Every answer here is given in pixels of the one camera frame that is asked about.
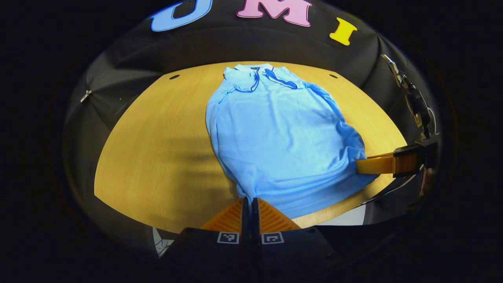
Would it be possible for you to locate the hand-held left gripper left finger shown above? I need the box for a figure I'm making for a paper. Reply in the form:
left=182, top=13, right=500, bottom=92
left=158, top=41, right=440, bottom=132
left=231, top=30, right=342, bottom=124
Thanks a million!
left=159, top=198, right=249, bottom=274

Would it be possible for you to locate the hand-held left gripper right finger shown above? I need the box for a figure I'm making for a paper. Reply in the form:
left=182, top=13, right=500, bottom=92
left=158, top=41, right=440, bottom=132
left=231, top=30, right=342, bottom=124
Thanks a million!
left=251, top=198, right=343, bottom=274

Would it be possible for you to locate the light blue T-shirt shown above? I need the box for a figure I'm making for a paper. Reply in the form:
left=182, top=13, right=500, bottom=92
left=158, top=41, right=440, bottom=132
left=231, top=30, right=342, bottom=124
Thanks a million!
left=206, top=64, right=380, bottom=219

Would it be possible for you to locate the black backdrop cloth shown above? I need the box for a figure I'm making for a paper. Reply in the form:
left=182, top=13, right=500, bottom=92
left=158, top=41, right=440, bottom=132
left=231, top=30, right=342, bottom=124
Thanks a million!
left=63, top=0, right=437, bottom=236

